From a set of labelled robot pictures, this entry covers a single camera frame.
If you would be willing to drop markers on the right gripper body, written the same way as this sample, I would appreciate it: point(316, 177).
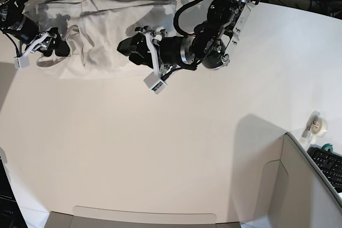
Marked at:
point(45, 42)

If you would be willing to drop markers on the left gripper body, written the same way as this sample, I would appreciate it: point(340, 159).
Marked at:
point(174, 53)

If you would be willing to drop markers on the white printed t-shirt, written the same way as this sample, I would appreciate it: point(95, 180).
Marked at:
point(93, 29)

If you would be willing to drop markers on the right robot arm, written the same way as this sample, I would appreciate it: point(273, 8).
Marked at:
point(15, 24)

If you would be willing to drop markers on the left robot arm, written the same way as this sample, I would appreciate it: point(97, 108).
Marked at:
point(211, 43)

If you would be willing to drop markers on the clear tape dispenser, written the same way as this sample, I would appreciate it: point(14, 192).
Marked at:
point(316, 126)

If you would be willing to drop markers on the green tape roll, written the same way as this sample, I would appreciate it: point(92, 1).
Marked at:
point(327, 147)

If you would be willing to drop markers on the grey cardboard box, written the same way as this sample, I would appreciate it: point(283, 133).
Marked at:
point(293, 192)

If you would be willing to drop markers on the black keyboard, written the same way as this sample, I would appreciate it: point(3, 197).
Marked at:
point(330, 164)

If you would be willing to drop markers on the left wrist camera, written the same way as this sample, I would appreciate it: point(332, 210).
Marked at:
point(155, 83)

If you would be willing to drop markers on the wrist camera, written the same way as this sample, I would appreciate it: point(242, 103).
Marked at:
point(155, 83)
point(21, 62)

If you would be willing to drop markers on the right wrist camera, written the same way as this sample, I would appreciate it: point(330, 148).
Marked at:
point(21, 62)

